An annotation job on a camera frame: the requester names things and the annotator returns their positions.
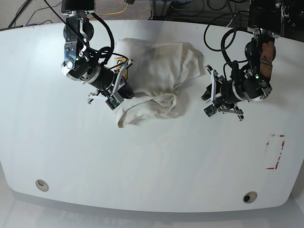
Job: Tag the table grommet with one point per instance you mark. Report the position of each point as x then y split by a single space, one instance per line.
42 185
250 197

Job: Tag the red tape rectangle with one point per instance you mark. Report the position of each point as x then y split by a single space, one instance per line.
273 151

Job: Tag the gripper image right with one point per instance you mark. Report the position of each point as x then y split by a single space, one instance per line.
251 82

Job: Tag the white t-shirt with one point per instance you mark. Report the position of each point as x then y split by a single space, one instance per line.
156 77

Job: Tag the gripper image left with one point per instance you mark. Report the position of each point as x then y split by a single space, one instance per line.
102 69

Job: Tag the right table grommet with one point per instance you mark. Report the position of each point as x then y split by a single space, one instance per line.
250 197

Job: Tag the left table grommet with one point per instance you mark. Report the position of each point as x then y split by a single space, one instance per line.
42 185

